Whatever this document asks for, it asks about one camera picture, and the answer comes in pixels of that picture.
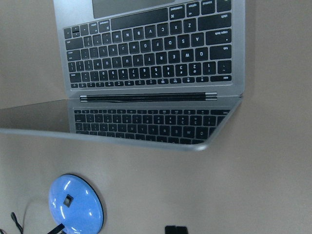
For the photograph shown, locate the black lamp power cable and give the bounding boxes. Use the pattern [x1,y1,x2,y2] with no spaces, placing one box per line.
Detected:
[0,211,25,234]

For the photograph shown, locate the silver laptop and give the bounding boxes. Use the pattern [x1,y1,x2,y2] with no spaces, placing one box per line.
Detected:
[0,0,245,150]

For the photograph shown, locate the blue desk lamp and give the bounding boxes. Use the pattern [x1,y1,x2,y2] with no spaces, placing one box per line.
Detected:
[49,174,104,234]

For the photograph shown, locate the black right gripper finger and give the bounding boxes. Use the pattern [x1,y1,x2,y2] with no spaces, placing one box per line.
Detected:
[165,226,188,234]

